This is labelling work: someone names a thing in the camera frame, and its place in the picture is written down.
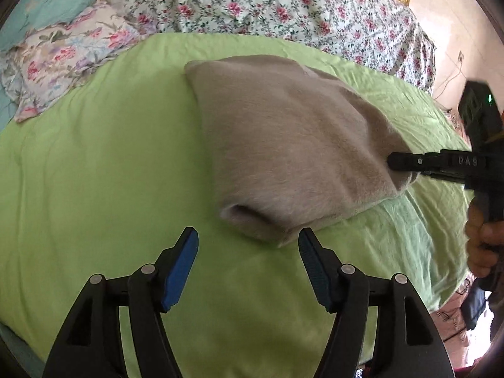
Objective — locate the dark blue cloth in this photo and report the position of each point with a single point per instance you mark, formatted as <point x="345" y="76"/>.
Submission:
<point x="476" y="303"/>

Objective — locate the rose floral quilt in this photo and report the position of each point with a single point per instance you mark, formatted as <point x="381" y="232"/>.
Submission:
<point x="256" y="0"/>

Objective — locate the light green bed sheet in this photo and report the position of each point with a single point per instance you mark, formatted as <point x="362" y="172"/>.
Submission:
<point x="98" y="185"/>

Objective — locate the person's right hand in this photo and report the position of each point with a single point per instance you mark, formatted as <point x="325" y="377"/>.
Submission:
<point x="488" y="244"/>

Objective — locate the beige knitted sweater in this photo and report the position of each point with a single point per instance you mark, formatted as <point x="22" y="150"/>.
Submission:
<point x="295" y="145"/>

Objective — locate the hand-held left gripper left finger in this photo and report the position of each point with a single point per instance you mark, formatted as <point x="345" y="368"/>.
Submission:
<point x="181" y="271"/>

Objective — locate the pink printed bed sheet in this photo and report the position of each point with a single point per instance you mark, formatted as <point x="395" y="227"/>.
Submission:
<point x="449" y="319"/>

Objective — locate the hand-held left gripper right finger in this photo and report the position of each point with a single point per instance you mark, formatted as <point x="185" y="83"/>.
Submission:
<point x="315" y="275"/>

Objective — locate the pastel floral pillow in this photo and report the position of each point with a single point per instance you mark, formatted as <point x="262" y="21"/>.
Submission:
<point x="59" y="59"/>

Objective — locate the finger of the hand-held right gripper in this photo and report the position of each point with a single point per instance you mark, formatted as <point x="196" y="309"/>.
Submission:
<point x="417" y="161"/>
<point x="449" y="177"/>

